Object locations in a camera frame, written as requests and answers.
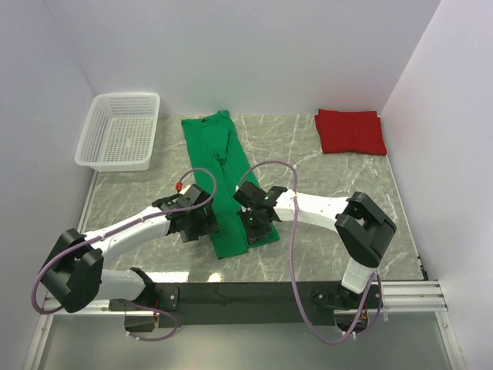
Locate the green t-shirt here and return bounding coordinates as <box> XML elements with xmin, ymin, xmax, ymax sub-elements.
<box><xmin>180</xmin><ymin>109</ymin><xmax>281</xmax><ymax>260</ymax></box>

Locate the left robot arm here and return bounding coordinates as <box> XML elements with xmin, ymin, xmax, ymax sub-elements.
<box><xmin>37</xmin><ymin>184</ymin><xmax>219</xmax><ymax>313</ymax></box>

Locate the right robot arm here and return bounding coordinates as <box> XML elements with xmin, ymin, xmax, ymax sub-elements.
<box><xmin>233</xmin><ymin>181</ymin><xmax>397</xmax><ymax>310</ymax></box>

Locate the black base beam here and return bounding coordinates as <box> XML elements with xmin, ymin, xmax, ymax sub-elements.
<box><xmin>135</xmin><ymin>281</ymin><xmax>363</xmax><ymax>326</ymax></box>

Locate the white plastic basket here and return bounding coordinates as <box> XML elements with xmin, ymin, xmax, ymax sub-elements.
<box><xmin>75</xmin><ymin>92</ymin><xmax>160</xmax><ymax>172</ymax></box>

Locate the folded red t-shirt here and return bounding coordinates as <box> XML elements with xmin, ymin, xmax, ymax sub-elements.
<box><xmin>314</xmin><ymin>109</ymin><xmax>387</xmax><ymax>156</ymax></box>

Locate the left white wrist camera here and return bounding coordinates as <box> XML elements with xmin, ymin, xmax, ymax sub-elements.
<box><xmin>175</xmin><ymin>182</ymin><xmax>189</xmax><ymax>194</ymax></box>

